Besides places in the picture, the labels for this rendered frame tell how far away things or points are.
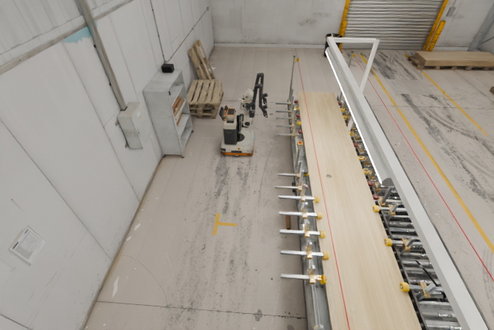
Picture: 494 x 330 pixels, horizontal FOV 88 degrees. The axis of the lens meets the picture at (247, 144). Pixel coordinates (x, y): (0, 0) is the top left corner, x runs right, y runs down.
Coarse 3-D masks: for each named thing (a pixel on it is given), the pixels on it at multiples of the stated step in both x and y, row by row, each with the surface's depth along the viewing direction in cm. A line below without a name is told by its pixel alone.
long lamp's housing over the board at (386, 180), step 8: (328, 48) 348; (328, 56) 338; (336, 64) 308; (336, 72) 298; (344, 80) 276; (344, 88) 267; (352, 96) 251; (352, 104) 242; (352, 112) 237; (360, 120) 221; (360, 128) 217; (368, 136) 204; (368, 144) 200; (376, 152) 190; (376, 160) 185; (376, 168) 182; (384, 168) 177; (384, 176) 173; (384, 184) 175; (392, 184) 175
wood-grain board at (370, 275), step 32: (320, 96) 537; (320, 128) 455; (320, 160) 393; (352, 160) 392; (320, 192) 347; (352, 192) 347; (320, 224) 310; (352, 224) 310; (352, 256) 280; (384, 256) 280; (352, 288) 256; (384, 288) 255; (352, 320) 235; (384, 320) 235; (416, 320) 234
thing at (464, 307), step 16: (336, 48) 326; (368, 64) 372; (352, 80) 259; (368, 112) 215; (368, 128) 205; (384, 144) 184; (384, 160) 176; (400, 176) 161; (400, 192) 155; (416, 208) 143; (416, 224) 138; (432, 240) 129; (432, 256) 124; (448, 256) 123; (448, 272) 117; (448, 288) 113; (464, 288) 112; (464, 304) 107; (464, 320) 104; (480, 320) 103
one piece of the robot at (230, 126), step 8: (224, 112) 480; (224, 120) 488; (232, 120) 491; (224, 128) 487; (232, 128) 486; (240, 128) 518; (224, 136) 501; (232, 136) 499; (240, 136) 532; (232, 144) 513
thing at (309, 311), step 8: (288, 104) 552; (288, 112) 530; (296, 152) 437; (296, 168) 408; (296, 192) 372; (296, 200) 362; (296, 208) 357; (304, 224) 333; (304, 248) 308; (304, 264) 294; (304, 272) 287; (304, 280) 281; (304, 288) 275; (304, 296) 271; (312, 304) 263; (312, 312) 257; (312, 320) 252; (312, 328) 248
